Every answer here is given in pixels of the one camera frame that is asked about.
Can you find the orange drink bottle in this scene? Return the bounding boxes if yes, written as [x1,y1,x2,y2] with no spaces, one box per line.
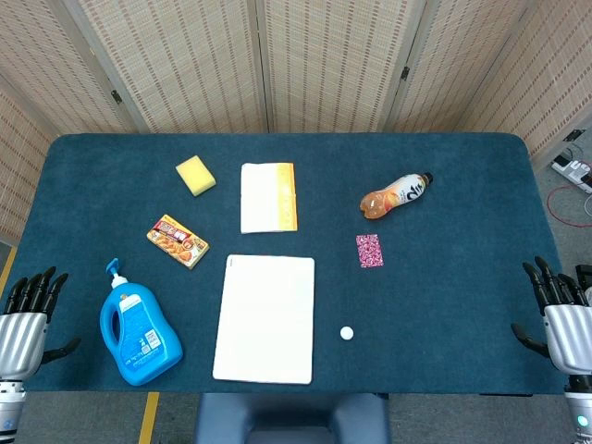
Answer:
[359,171,435,221]

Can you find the pink patterned packet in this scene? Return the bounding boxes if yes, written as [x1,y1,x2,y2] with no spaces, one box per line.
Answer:
[355,233,385,269]

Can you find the white power strip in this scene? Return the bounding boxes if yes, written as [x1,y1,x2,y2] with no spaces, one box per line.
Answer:
[550,154,592,194]

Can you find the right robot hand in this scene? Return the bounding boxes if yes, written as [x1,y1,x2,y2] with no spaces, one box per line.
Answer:
[511,256,592,376]

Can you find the woven folding screen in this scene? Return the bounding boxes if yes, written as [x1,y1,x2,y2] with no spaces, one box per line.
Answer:
[0,0,592,246]

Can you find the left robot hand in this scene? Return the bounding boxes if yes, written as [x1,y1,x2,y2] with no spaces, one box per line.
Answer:
[0,266,82,383]

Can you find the white rectangular board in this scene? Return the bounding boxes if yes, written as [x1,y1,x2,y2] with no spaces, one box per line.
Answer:
[212,253,316,386]

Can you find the white and orange book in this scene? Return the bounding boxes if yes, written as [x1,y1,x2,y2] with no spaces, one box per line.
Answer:
[240,162,299,235]

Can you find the yellow sponge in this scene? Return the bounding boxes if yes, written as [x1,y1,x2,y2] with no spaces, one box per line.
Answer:
[175,154,217,198]

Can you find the blue detergent pump bottle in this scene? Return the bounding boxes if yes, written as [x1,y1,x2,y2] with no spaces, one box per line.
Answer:
[99,258,184,388]

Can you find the yellow curry box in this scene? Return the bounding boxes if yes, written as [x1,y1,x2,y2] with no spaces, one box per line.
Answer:
[146,214,210,271]

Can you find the blue table cloth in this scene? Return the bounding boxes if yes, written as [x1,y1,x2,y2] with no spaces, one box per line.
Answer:
[2,132,579,397]

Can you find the red cable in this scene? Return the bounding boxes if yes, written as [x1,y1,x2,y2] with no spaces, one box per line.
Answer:
[547,184,592,228]

